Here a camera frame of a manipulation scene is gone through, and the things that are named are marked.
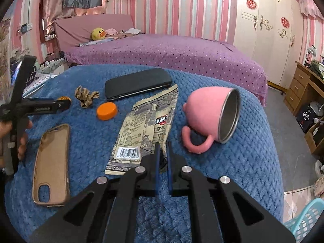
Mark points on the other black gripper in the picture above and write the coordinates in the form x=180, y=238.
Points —
x=18, y=109

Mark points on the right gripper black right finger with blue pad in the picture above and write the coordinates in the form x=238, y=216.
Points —
x=220, y=210

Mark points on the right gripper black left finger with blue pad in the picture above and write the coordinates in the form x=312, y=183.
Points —
x=105, y=211

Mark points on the beige snack wrapper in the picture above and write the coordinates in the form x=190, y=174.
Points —
x=149, y=122

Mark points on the person's left hand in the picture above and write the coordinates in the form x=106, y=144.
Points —
x=5, y=129

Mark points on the orange peel piece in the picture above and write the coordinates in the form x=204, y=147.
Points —
x=64, y=98

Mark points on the brown phone case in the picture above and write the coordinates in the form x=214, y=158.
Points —
x=51, y=167

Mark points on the small crumpled brown wrapper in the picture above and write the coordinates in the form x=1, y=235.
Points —
x=85, y=97

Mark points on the light blue plastic basket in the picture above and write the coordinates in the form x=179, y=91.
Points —
x=302, y=224

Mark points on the orange bottle cap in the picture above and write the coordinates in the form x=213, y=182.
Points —
x=106, y=111

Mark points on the pink headboard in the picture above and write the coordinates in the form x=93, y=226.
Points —
x=70, y=32

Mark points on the black phone case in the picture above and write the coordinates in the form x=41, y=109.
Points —
x=136, y=83

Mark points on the pink metal mug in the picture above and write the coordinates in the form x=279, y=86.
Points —
x=212, y=112

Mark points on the yellow duck plush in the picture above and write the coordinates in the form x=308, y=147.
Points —
x=98, y=34

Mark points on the white fan base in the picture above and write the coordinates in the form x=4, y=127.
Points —
x=319, y=169

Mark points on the black box under desk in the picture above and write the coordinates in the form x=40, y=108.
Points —
x=305, y=118

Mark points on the purple dotted bed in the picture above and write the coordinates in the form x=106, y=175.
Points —
x=199, y=56

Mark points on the wooden desk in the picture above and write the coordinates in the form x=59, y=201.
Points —
x=306, y=88

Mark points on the desk lamp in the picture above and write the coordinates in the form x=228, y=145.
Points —
x=311, y=53

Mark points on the white wardrobe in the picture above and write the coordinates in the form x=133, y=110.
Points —
x=270, y=32

